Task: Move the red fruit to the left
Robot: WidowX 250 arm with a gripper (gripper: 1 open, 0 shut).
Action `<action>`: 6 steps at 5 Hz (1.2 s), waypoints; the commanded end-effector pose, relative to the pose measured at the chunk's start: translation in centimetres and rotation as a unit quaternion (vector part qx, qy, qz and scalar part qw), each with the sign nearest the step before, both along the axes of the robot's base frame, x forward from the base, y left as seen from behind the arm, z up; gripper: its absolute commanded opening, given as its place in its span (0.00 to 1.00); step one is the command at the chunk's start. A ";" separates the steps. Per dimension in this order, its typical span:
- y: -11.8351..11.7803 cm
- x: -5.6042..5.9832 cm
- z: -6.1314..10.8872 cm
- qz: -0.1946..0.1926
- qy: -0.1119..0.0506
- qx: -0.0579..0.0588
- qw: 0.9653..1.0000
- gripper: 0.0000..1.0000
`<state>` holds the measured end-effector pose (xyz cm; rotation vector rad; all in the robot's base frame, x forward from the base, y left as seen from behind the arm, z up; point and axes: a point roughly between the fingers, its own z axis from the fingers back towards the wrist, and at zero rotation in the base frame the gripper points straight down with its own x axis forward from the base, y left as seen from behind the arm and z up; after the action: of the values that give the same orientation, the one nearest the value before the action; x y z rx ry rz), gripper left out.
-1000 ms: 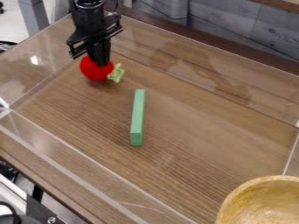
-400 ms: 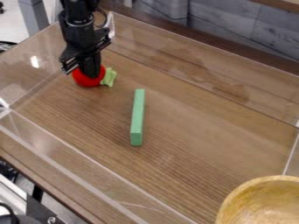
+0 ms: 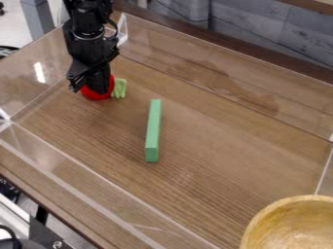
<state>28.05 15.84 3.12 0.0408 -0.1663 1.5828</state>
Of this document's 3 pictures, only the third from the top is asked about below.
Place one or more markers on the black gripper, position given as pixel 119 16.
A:
pixel 92 51

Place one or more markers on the clear acrylic corner bracket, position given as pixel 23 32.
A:
pixel 121 29

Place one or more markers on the wooden bowl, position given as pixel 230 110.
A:
pixel 293 223

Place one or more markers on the green rectangular block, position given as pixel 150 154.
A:
pixel 153 135

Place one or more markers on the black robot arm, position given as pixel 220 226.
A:
pixel 87 14

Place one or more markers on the black equipment with screw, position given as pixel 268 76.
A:
pixel 42 238

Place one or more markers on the red plush fruit green stem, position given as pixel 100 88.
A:
pixel 111 89

